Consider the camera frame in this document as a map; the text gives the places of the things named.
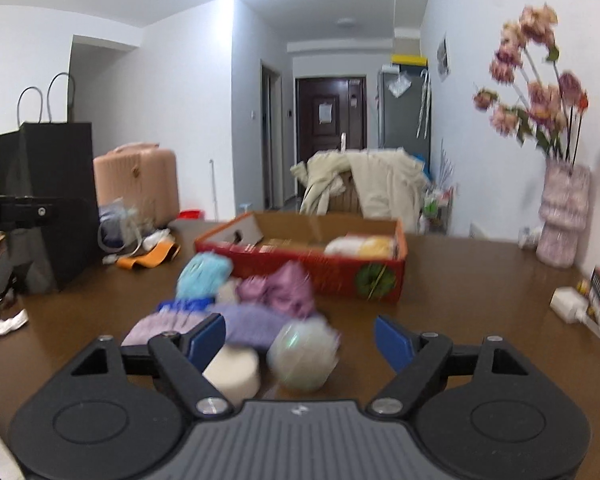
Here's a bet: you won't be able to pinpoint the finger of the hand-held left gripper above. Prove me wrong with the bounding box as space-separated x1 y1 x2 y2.
0 257 33 297

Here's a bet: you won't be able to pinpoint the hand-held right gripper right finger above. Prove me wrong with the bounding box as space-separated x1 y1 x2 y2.
365 315 531 417

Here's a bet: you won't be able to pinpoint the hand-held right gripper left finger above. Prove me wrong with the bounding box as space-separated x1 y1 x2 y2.
70 312 233 420

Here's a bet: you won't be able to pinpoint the cream white soft roll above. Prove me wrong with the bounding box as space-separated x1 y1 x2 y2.
202 347 262 409

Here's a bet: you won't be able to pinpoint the lavender knit hat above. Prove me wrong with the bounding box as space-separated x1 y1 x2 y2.
122 304 287 352

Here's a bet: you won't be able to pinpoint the turquoise plush toy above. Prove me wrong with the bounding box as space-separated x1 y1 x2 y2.
176 252 234 302

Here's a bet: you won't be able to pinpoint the pale green fluffy ball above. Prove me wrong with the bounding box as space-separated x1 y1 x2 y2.
267 317 341 394

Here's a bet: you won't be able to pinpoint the purple fabric piece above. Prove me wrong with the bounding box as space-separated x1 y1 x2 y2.
237 261 317 319

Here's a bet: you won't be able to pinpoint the red cardboard box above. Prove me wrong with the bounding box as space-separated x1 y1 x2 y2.
195 211 407 304

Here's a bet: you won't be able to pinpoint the yellow and white plush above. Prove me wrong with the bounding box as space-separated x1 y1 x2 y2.
324 235 397 261

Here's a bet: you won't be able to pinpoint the white crumpled tissue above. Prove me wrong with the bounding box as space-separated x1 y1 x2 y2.
0 308 30 343

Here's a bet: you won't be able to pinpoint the black paper bag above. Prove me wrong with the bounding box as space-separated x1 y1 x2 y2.
0 72 102 295

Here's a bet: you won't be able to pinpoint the clear plastic bag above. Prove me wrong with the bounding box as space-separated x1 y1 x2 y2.
98 199 153 256

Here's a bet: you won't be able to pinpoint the white tube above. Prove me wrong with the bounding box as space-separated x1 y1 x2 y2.
140 228 174 252

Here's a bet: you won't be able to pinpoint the pink suitcase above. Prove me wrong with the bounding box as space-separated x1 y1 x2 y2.
93 142 179 226

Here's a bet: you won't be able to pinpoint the brown chair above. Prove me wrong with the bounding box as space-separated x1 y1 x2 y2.
327 191 367 219

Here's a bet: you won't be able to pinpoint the cluttered storage rack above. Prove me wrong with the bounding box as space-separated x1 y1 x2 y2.
421 147 455 235

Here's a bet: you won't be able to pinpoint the white mop pole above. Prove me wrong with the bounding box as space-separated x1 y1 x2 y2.
208 158 217 222

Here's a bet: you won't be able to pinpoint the beige coat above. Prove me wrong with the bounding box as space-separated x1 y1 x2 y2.
291 150 429 235

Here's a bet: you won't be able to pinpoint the small white packet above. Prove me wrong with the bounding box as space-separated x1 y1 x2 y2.
517 227 544 249

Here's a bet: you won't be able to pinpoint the white power adapter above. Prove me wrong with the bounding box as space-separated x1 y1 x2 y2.
550 286 590 325

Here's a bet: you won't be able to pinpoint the pink textured vase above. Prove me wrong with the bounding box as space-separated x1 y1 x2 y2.
536 157 593 269

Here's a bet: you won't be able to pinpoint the grey refrigerator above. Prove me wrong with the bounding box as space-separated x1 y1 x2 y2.
378 70 432 162

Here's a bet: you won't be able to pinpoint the dark brown entrance door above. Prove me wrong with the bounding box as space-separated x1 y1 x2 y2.
295 76 368 153

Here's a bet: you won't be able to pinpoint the clear bag on refrigerator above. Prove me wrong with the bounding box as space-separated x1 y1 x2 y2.
386 71 413 99

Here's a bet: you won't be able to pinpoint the pink artificial flowers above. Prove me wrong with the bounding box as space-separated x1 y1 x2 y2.
472 4 590 166

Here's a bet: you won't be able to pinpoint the orange strap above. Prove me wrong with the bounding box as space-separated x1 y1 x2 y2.
116 241 182 271

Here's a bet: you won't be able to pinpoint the interior door frame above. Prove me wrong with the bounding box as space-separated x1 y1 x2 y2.
260 59 285 212

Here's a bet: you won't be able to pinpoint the white hanging strap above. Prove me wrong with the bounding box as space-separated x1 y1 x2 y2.
415 71 432 139

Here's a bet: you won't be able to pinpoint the wall poster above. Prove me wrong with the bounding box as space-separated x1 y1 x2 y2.
436 35 452 82

